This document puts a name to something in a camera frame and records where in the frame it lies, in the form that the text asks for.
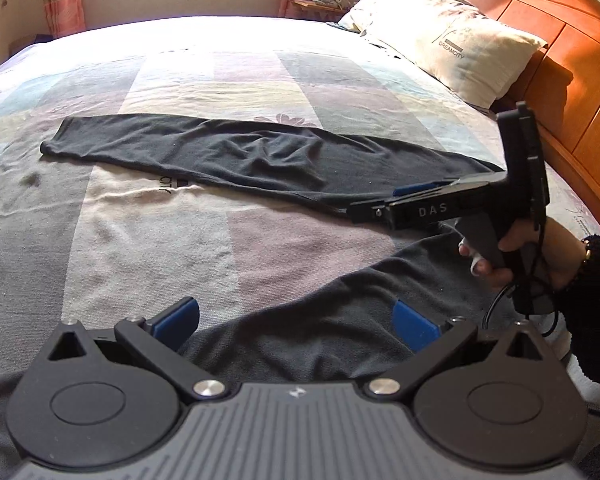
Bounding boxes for pastel patchwork bed sheet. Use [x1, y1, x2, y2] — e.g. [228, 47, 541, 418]
[0, 18, 516, 382]

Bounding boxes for cream printed pillow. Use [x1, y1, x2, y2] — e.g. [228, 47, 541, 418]
[338, 0, 546, 108]

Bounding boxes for dark grey trousers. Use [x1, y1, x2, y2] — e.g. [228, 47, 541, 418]
[0, 110, 571, 480]

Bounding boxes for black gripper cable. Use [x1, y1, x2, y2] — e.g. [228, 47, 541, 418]
[479, 224, 562, 340]

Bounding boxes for person's right forearm black sleeve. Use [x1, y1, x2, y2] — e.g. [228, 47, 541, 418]
[554, 235, 600, 384]

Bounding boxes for person's right hand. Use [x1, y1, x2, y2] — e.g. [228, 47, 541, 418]
[458, 216, 588, 292]

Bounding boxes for wooden bedside table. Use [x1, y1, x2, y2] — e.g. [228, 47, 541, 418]
[287, 0, 347, 22]

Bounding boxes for orange wooden headboard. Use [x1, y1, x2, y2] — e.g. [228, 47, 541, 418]
[468, 0, 600, 224]

